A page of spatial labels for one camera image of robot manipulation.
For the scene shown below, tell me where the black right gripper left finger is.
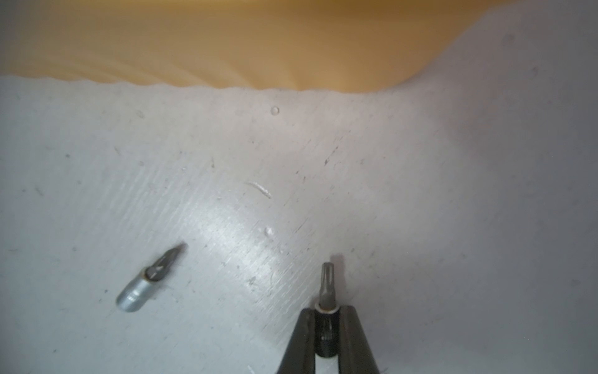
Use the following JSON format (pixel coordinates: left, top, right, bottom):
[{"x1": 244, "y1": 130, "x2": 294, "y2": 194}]
[{"x1": 277, "y1": 309, "x2": 316, "y2": 374}]

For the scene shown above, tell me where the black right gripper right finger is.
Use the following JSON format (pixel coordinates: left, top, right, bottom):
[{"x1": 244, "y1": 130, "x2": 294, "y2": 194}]
[{"x1": 338, "y1": 305, "x2": 380, "y2": 374}]

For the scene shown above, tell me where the silver socket bit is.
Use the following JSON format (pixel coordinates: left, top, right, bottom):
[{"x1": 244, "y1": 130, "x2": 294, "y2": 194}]
[
  {"x1": 315, "y1": 262, "x2": 339, "y2": 358},
  {"x1": 115, "y1": 242, "x2": 188, "y2": 313}
]

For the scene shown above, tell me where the yellow plastic storage box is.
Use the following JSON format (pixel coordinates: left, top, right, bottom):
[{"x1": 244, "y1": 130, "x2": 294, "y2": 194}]
[{"x1": 1, "y1": 1, "x2": 497, "y2": 93}]

